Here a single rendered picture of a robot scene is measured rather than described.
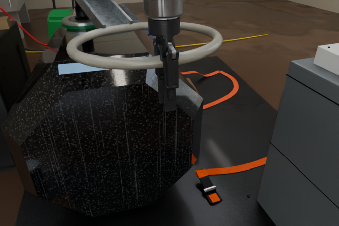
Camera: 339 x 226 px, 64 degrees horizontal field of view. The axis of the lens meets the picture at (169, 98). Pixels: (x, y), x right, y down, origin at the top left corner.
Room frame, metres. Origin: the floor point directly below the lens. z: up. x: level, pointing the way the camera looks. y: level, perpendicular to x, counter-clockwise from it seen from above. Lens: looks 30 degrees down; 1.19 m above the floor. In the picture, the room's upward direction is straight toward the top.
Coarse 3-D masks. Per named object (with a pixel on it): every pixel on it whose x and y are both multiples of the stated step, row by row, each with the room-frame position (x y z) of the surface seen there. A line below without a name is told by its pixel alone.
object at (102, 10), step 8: (80, 0) 1.18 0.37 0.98; (88, 0) 1.26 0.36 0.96; (96, 0) 1.27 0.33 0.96; (104, 0) 1.25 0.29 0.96; (112, 0) 1.20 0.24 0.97; (88, 8) 1.11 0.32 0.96; (96, 8) 1.20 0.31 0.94; (104, 8) 1.21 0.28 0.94; (112, 8) 1.18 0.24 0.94; (120, 8) 1.14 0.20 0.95; (88, 16) 1.12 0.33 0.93; (96, 16) 1.04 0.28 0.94; (104, 16) 1.14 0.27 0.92; (112, 16) 1.15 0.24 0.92; (120, 16) 1.12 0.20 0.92; (128, 16) 1.08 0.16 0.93; (96, 24) 1.05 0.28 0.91; (104, 24) 1.00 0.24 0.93; (112, 24) 1.09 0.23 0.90; (120, 32) 1.04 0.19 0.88
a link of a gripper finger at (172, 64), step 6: (168, 54) 0.57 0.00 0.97; (168, 60) 0.57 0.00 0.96; (174, 60) 0.57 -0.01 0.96; (168, 66) 0.57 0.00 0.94; (174, 66) 0.57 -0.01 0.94; (168, 72) 0.57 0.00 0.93; (174, 72) 0.57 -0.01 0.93; (168, 78) 0.57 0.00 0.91; (174, 78) 0.57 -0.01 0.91; (168, 84) 0.57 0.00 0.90
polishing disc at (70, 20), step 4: (68, 16) 1.42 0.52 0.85; (72, 16) 1.42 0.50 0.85; (64, 20) 1.34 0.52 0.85; (68, 20) 1.34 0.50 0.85; (72, 20) 1.34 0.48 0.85; (76, 20) 1.34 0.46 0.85; (80, 20) 1.34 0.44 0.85; (84, 20) 1.34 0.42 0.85; (88, 20) 1.34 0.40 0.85; (68, 24) 1.29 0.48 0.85; (72, 24) 1.28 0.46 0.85; (76, 24) 1.28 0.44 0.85; (80, 24) 1.28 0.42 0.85; (84, 24) 1.28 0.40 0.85; (88, 24) 1.29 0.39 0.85; (92, 24) 1.30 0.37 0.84
